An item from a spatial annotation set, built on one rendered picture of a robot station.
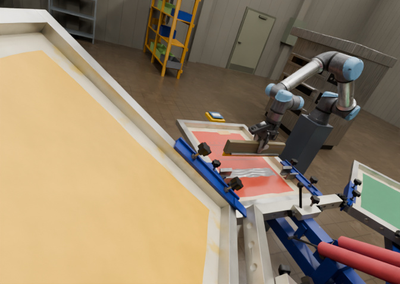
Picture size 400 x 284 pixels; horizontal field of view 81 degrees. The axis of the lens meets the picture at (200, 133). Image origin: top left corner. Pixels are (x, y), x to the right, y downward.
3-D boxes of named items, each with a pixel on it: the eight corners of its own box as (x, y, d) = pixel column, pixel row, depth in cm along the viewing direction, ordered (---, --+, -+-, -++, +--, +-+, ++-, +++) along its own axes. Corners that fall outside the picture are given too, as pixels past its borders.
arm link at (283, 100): (297, 95, 116) (287, 94, 111) (287, 115, 121) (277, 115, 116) (286, 89, 121) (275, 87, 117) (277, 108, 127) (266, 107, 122)
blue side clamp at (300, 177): (275, 168, 150) (280, 159, 147) (281, 168, 153) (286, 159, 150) (310, 203, 128) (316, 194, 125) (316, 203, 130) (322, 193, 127)
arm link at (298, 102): (291, 90, 131) (279, 89, 125) (308, 99, 123) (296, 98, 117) (285, 103, 135) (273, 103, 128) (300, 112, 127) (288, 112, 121)
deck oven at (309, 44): (255, 112, 538) (293, 25, 452) (290, 117, 586) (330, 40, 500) (296, 149, 425) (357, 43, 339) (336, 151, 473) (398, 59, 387)
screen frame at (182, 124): (175, 124, 161) (176, 119, 159) (242, 128, 188) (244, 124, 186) (229, 215, 101) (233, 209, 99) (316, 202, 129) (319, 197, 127)
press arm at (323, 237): (288, 216, 106) (293, 209, 103) (297, 215, 108) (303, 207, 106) (317, 251, 92) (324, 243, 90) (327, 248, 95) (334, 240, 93)
